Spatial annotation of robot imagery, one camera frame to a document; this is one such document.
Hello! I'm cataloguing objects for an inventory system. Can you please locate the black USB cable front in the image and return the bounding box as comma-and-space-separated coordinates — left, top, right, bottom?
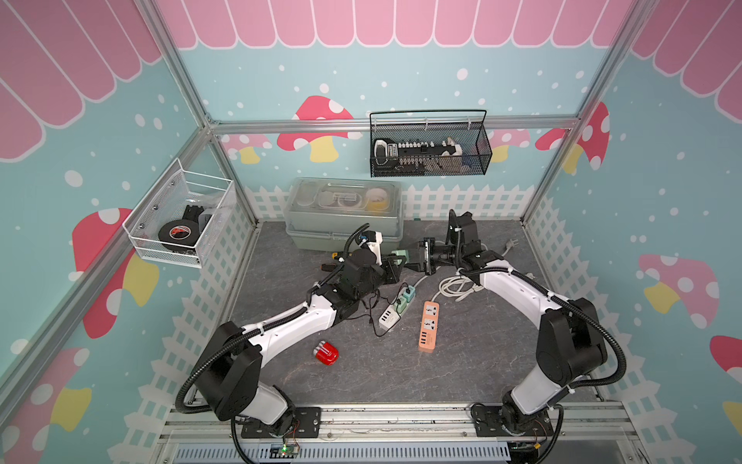
352, 281, 401, 338

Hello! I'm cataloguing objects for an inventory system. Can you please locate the teal USB charger adapter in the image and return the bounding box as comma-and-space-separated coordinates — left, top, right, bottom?
402, 286, 415, 304

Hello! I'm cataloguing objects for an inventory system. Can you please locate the green adapter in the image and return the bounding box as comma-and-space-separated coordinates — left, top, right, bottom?
394, 295, 410, 315
391, 249, 409, 266

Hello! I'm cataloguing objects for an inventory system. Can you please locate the green adapter front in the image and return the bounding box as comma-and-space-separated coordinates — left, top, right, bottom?
391, 249, 409, 266

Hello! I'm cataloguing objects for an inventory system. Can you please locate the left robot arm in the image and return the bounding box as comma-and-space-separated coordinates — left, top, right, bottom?
174, 223, 407, 434

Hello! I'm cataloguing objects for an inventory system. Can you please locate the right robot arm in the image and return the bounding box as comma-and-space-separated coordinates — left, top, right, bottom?
410, 212, 628, 436

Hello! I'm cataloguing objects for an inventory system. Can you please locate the white power strip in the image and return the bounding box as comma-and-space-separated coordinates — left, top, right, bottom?
378, 302, 402, 332

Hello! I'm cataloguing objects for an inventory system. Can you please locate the orange power strip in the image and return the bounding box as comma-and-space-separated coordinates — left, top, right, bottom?
419, 301, 440, 353

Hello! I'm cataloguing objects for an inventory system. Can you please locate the green translucent storage box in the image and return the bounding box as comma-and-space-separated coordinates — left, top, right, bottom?
283, 178, 404, 251

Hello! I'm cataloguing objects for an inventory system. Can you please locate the black tape roll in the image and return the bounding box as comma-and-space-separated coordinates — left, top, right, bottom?
158, 220, 200, 253

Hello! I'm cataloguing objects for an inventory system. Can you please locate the white power cord front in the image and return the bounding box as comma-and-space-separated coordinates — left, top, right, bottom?
431, 273, 494, 304

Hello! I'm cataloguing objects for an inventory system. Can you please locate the black wire mesh basket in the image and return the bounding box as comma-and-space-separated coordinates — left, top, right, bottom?
368, 109, 493, 177

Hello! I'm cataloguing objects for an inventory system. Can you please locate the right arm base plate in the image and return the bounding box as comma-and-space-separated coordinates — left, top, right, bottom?
469, 402, 554, 440

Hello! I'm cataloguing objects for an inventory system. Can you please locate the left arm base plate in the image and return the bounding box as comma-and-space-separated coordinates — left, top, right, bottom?
237, 407, 322, 439

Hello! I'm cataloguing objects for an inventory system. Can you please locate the white wire basket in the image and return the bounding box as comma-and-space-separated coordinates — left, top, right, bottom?
122, 160, 237, 269

